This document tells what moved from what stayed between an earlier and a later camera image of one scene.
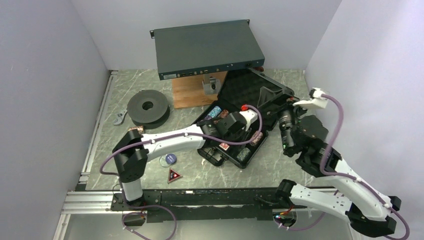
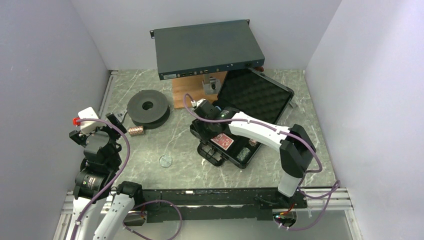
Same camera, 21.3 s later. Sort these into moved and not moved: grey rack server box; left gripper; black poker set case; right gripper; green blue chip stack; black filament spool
Moved: right gripper; left gripper
Not moved: black poker set case; black filament spool; green blue chip stack; grey rack server box
